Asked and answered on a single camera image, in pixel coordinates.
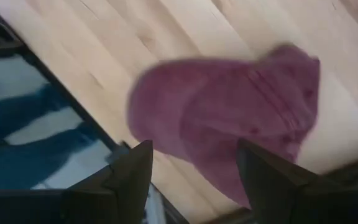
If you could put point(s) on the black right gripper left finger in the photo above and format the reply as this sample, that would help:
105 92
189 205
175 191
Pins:
120 199

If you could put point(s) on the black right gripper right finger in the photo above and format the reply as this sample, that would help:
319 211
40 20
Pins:
284 199

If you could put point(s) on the maroon baseball cap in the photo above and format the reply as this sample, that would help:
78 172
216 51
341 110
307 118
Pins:
213 118

